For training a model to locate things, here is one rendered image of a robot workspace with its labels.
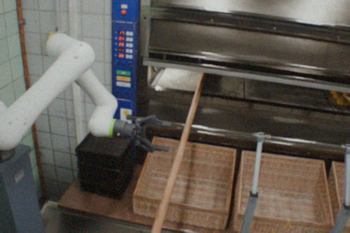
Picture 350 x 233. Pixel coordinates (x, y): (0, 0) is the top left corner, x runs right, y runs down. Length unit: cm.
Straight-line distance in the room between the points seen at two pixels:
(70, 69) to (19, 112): 25
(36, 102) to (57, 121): 125
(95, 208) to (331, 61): 164
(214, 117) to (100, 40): 87
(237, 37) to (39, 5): 126
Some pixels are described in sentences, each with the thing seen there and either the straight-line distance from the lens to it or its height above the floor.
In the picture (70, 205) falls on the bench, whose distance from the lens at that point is 213.
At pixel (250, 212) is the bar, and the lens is 175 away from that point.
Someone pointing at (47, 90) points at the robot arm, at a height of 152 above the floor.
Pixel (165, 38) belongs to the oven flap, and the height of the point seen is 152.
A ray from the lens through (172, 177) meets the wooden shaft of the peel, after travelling 132.
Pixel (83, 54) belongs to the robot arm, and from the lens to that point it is 130.
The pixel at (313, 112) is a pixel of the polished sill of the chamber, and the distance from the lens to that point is 214.
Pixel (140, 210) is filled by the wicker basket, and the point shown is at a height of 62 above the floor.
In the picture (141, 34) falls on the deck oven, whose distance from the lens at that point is 202.
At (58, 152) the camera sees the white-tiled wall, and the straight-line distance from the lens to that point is 267.
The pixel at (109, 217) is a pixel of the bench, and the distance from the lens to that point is 205.
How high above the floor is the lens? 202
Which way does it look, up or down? 25 degrees down
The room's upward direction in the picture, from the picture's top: 4 degrees clockwise
